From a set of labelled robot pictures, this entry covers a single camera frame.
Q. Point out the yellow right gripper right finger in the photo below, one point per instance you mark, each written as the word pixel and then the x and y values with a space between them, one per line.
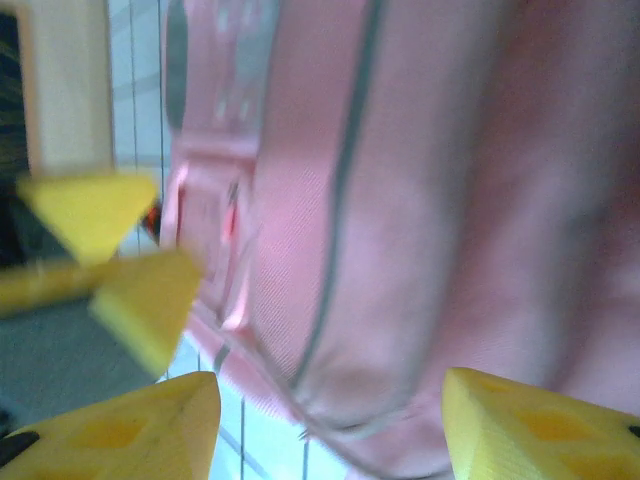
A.
pixel 540 430

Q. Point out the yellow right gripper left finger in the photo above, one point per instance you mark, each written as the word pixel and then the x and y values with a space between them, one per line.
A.
pixel 125 435

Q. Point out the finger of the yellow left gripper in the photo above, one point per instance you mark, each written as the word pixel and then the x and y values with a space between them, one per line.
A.
pixel 95 215
pixel 150 300

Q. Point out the pink school backpack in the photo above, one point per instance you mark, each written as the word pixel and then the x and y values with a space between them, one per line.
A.
pixel 400 200

